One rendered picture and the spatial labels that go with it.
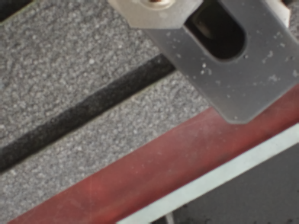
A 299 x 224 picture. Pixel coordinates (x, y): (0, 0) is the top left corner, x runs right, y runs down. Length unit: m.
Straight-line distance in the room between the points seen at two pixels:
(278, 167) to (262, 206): 0.11
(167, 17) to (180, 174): 0.36
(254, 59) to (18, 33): 0.27
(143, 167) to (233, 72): 0.31
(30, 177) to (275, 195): 1.03
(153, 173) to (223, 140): 0.07
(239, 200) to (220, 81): 1.26
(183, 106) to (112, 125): 0.06
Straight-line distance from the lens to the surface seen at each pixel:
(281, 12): 0.27
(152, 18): 0.18
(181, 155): 0.54
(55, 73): 0.49
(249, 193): 1.49
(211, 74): 0.24
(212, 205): 1.49
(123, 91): 0.50
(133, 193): 0.55
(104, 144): 0.50
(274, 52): 0.24
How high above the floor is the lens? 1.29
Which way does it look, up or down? 69 degrees down
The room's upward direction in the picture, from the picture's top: 179 degrees clockwise
